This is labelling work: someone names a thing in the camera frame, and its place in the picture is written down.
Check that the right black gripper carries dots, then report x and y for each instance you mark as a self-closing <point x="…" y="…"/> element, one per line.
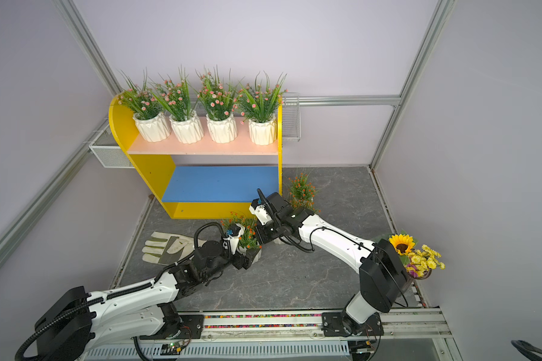
<point x="262" y="238"/>

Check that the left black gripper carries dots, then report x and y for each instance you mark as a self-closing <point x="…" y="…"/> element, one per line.
<point x="248" y="259"/>

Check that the orange flower pot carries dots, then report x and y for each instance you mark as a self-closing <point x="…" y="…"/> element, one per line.
<point x="302" y="193"/>
<point x="249" y="239"/>

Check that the pink flower pot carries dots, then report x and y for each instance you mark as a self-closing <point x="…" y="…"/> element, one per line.
<point x="147" y="112"/>
<point x="259" y="104"/>
<point x="218" y="98"/>
<point x="175" y="99"/>

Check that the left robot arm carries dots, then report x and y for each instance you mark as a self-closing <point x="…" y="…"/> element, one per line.
<point x="79" y="321"/>

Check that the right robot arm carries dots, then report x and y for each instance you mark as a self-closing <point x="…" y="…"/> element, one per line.
<point x="382" y="276"/>

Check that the yellow rack with coloured shelves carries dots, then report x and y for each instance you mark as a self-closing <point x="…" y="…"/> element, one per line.
<point x="204" y="180"/>

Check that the beige garden glove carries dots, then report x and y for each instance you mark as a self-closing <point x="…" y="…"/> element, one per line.
<point x="166" y="248"/>

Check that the sunflower bouquet pot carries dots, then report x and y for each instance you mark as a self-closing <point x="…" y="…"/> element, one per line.
<point x="419" y="261"/>

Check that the white mesh basket left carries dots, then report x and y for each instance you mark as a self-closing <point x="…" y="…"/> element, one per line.
<point x="104" y="147"/>

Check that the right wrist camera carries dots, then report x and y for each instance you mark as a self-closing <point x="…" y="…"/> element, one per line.
<point x="261" y="209"/>

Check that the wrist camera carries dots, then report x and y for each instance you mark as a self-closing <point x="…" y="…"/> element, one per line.
<point x="261" y="209"/>
<point x="233" y="236"/>

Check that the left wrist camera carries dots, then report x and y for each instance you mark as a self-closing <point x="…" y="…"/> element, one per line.
<point x="233" y="236"/>

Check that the white wire basket back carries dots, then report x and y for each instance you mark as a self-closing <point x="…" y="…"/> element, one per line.
<point x="289" y="120"/>

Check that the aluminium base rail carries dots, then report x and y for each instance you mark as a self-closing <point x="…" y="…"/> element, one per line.
<point x="275" y="334"/>

